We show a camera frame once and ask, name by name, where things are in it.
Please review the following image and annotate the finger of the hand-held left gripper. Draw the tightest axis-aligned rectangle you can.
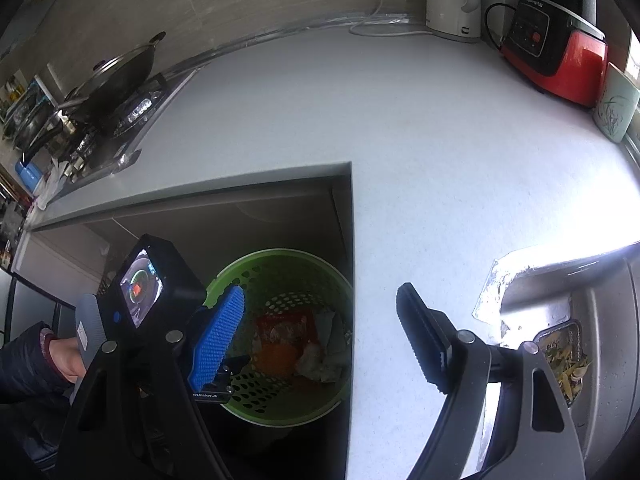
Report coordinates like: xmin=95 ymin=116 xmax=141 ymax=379
xmin=192 ymin=355 xmax=252 ymax=403

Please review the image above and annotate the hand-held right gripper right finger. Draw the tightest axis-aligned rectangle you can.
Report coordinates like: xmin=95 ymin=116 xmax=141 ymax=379
xmin=396 ymin=282 xmax=587 ymax=480

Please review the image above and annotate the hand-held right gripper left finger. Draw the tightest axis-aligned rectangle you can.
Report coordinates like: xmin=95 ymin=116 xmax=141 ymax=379
xmin=60 ymin=285 xmax=247 ymax=480

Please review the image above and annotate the orange foam fruit net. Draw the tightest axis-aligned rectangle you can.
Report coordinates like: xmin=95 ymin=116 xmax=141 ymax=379
xmin=255 ymin=340 xmax=301 ymax=378

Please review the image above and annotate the green perforated plastic basket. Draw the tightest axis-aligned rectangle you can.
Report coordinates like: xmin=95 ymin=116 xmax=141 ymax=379
xmin=203 ymin=248 xmax=354 ymax=428

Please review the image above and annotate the red snack packet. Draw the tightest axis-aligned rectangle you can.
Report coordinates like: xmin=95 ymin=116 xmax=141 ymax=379
xmin=255 ymin=310 xmax=318 ymax=347

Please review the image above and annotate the white tissue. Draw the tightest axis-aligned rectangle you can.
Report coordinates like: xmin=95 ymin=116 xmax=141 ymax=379
xmin=295 ymin=342 xmax=335 ymax=383

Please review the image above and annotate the clear plastic bag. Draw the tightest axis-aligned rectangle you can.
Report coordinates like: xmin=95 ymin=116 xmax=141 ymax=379
xmin=312 ymin=310 xmax=351 ymax=361

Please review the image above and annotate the person's left forearm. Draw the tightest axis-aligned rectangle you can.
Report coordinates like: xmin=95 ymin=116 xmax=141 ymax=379
xmin=0 ymin=321 xmax=83 ymax=401

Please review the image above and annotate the white plastic bag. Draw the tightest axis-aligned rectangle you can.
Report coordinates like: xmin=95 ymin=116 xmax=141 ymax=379
xmin=32 ymin=157 xmax=76 ymax=211

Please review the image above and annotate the foil tray with food scraps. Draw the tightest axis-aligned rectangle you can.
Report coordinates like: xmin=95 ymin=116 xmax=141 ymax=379
xmin=532 ymin=319 xmax=594 ymax=407

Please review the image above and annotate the blue plastic container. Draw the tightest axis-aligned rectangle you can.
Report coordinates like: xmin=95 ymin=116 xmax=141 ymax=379
xmin=15 ymin=159 xmax=42 ymax=195

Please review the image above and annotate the gas stove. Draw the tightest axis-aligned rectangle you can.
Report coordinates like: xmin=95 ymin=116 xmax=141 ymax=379
xmin=65 ymin=71 xmax=199 ymax=183

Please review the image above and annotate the stainless steel sink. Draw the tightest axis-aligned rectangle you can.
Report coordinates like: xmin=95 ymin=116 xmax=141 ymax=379
xmin=471 ymin=241 xmax=640 ymax=480

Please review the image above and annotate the black wok with lid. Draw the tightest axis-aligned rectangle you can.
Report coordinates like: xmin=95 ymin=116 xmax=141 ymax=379
xmin=56 ymin=31 xmax=167 ymax=128

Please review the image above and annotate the cluttered kitchen shelf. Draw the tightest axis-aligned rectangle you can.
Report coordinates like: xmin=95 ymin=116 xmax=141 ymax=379
xmin=0 ymin=69 xmax=60 ymax=161

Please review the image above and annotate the pale green ceramic cup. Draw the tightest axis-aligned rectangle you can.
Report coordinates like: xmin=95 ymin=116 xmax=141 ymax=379
xmin=592 ymin=61 xmax=640 ymax=144

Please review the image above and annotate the red and black cooker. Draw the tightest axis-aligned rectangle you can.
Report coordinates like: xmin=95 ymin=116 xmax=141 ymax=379
xmin=500 ymin=0 xmax=610 ymax=109

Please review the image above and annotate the black power cable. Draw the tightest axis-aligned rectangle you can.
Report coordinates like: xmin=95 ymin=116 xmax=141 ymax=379
xmin=484 ymin=2 xmax=516 ymax=52

